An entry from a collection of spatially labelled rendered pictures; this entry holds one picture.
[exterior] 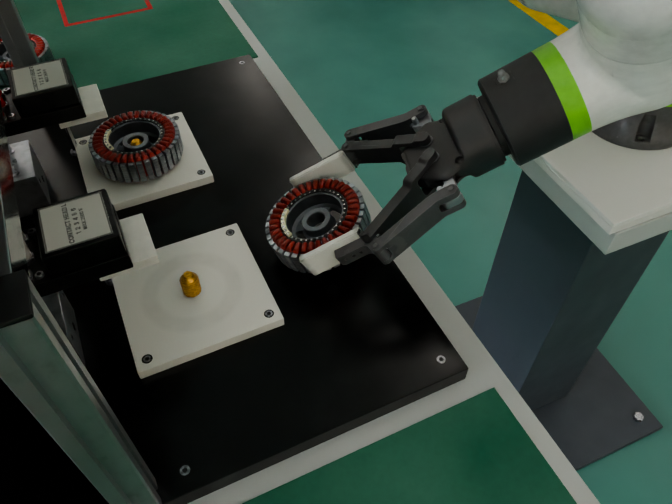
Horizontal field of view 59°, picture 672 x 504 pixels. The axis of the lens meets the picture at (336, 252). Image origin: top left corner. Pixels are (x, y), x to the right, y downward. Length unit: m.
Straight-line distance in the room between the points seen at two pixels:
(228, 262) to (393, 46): 2.02
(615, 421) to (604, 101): 1.06
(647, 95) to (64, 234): 0.50
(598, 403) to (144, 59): 1.21
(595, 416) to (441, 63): 1.53
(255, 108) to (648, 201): 0.54
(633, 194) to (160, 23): 0.84
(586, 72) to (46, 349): 0.46
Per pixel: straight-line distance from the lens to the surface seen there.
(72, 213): 0.56
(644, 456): 1.54
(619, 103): 0.58
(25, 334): 0.32
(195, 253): 0.68
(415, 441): 0.58
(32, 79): 0.75
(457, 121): 0.57
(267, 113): 0.88
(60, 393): 0.37
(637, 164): 0.88
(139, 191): 0.77
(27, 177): 0.77
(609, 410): 1.54
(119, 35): 1.17
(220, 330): 0.61
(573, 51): 0.57
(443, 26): 2.77
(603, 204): 0.81
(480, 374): 0.63
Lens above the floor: 1.28
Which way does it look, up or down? 49 degrees down
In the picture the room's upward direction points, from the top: straight up
